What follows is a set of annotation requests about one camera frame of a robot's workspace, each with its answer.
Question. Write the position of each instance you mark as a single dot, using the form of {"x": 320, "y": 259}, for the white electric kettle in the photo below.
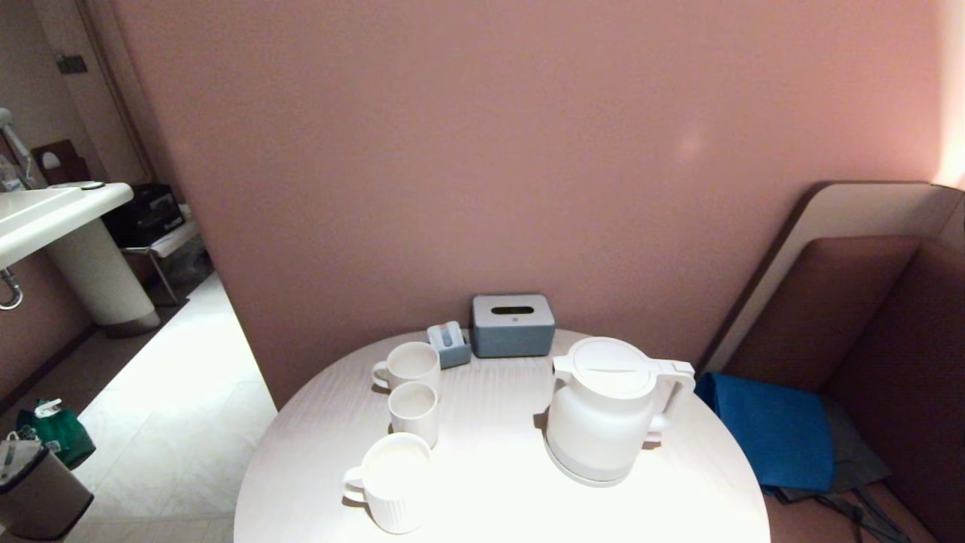
{"x": 603, "y": 415}

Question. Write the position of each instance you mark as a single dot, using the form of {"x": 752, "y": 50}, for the grey-blue tissue box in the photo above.
{"x": 513, "y": 339}

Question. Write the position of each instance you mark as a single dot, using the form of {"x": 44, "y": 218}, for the small blue-grey sachet holder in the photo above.
{"x": 456, "y": 356}

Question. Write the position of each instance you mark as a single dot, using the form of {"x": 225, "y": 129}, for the white ribbed mug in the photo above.
{"x": 411, "y": 362}
{"x": 396, "y": 498}

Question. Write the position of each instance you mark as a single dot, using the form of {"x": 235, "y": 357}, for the small smooth white cup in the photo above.
{"x": 415, "y": 424}

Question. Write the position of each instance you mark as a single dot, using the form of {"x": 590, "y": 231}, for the round white kettle base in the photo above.
{"x": 582, "y": 477}

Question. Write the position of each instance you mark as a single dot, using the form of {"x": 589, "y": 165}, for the clear plastic bag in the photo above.
{"x": 188, "y": 264}

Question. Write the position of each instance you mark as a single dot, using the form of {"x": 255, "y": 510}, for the small side table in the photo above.
{"x": 175, "y": 237}

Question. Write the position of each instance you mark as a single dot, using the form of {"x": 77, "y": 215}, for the blue cloth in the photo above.
{"x": 776, "y": 430}

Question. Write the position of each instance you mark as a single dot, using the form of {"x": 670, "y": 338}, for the black box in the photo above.
{"x": 147, "y": 215}

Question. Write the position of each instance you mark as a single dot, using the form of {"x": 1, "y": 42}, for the beige padded panel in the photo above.
{"x": 852, "y": 211}

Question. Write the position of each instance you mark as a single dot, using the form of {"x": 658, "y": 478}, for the round basin plug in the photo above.
{"x": 90, "y": 185}

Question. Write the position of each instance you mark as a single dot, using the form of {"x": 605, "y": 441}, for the brown upholstered bench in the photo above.
{"x": 889, "y": 362}

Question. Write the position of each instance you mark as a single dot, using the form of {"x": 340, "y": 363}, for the white washbasin counter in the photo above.
{"x": 45, "y": 215}

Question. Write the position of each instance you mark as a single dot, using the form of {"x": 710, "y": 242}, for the green bag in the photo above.
{"x": 64, "y": 437}

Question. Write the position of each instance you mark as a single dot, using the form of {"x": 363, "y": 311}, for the chrome drain pipe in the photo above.
{"x": 13, "y": 290}

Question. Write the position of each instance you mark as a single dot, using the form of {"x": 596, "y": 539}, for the grey hair dryer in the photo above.
{"x": 11, "y": 134}

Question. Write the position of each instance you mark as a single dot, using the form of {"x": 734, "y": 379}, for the white ribbed basin pedestal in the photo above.
{"x": 98, "y": 279}

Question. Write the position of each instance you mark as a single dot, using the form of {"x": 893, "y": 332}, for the dark brown wall tissue holder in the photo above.
{"x": 69, "y": 167}

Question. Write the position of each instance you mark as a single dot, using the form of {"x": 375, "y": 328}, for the dark wall plate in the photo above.
{"x": 71, "y": 64}

